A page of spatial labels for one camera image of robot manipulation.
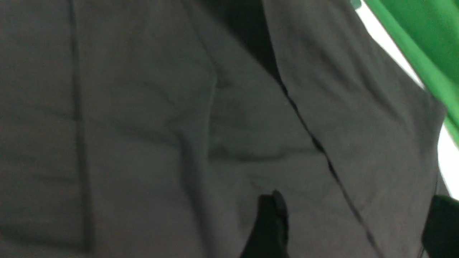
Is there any green backdrop cloth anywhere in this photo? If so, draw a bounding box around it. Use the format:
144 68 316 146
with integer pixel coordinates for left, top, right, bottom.
366 0 459 143

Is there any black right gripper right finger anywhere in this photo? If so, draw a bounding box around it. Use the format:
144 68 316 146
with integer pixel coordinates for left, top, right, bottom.
422 195 459 258

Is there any gray long-sleeved shirt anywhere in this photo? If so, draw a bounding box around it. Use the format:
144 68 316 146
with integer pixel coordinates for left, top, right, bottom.
1 0 446 258

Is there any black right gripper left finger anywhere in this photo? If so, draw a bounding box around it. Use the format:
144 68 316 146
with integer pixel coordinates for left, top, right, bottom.
241 190 289 258

